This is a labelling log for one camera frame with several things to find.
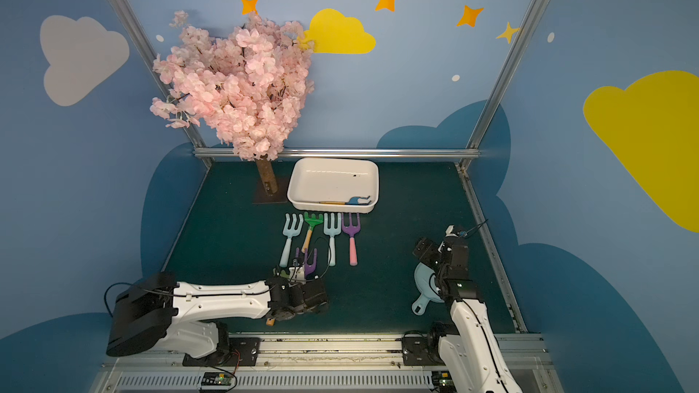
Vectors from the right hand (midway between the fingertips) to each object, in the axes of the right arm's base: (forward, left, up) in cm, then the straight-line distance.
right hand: (431, 242), depth 85 cm
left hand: (-16, +38, -8) cm, 42 cm away
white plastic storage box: (+29, +35, -9) cm, 47 cm away
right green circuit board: (-35, -2, -14) cm, 38 cm away
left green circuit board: (-39, +59, -11) cm, 72 cm away
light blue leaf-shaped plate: (-9, +1, -11) cm, 14 cm away
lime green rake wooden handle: (-25, +48, -9) cm, 54 cm away
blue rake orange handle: (+22, +26, -10) cm, 36 cm away
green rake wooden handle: (+11, +42, -10) cm, 45 cm away
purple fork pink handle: (+8, +26, -10) cm, 29 cm away
